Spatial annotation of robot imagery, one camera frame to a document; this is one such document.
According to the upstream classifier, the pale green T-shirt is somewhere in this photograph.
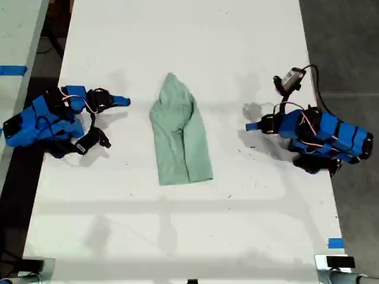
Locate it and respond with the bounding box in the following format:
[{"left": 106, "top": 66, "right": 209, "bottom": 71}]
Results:
[{"left": 149, "top": 72, "right": 214, "bottom": 187}]

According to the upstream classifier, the long blue tape strip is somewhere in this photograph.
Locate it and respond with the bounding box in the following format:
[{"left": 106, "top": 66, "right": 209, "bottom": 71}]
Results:
[{"left": 0, "top": 65, "right": 28, "bottom": 77}]

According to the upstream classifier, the short blue tape strip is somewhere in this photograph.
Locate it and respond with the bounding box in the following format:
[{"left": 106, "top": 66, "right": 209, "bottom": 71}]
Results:
[{"left": 327, "top": 237, "right": 345, "bottom": 250}]

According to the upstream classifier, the black clamp block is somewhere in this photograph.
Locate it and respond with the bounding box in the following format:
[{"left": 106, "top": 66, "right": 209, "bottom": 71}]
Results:
[
  {"left": 326, "top": 256, "right": 356, "bottom": 269},
  {"left": 21, "top": 258, "right": 46, "bottom": 272}
]

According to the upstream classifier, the grey metal pipe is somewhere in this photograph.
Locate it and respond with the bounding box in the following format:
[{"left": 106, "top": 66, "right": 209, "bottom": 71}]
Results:
[{"left": 318, "top": 269, "right": 379, "bottom": 284}]

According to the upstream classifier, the red white arm wire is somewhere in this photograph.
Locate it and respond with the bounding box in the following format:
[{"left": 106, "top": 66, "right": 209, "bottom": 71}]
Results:
[
  {"left": 60, "top": 86, "right": 99, "bottom": 115},
  {"left": 272, "top": 101, "right": 311, "bottom": 125}
]

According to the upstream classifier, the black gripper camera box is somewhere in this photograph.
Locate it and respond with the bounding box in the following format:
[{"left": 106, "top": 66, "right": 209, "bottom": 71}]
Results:
[
  {"left": 73, "top": 127, "right": 113, "bottom": 156},
  {"left": 272, "top": 67, "right": 307, "bottom": 96}
]

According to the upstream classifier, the black camera cable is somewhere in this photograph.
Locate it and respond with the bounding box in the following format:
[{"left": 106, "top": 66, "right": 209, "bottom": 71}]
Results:
[{"left": 300, "top": 64, "right": 327, "bottom": 112}]

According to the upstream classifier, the metal table bracket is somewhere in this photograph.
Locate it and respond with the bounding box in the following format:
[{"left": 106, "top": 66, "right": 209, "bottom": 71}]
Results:
[
  {"left": 17, "top": 257, "right": 57, "bottom": 284},
  {"left": 314, "top": 254, "right": 349, "bottom": 279}
]

